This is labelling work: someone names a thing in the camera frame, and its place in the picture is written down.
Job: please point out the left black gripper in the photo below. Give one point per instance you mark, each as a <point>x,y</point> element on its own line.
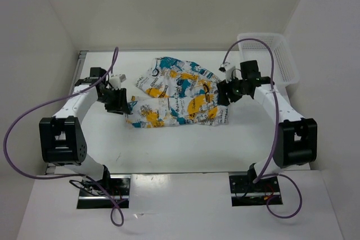
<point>121,105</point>

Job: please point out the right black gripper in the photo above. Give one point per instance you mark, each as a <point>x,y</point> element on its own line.
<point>223,87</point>

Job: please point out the patterned white teal yellow shorts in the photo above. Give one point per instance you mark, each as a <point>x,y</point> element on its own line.
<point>176,93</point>

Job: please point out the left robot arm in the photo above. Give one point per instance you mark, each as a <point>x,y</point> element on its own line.
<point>97,80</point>

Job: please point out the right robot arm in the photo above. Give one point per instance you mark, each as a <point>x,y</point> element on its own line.
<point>295,136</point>

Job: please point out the white plastic basket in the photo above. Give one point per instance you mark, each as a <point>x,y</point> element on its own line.
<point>270,50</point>

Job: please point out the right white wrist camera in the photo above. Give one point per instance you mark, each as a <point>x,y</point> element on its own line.
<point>229,70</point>

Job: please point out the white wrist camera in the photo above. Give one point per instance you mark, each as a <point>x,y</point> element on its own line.
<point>229,70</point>
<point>115,81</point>

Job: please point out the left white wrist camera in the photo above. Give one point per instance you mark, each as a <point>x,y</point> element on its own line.
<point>115,81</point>

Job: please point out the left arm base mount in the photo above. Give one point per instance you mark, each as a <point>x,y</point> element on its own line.
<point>91,197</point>

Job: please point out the aluminium table edge rail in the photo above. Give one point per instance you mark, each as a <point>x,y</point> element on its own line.
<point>70,96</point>

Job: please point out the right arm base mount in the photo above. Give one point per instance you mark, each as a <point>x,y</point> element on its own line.
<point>245,194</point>

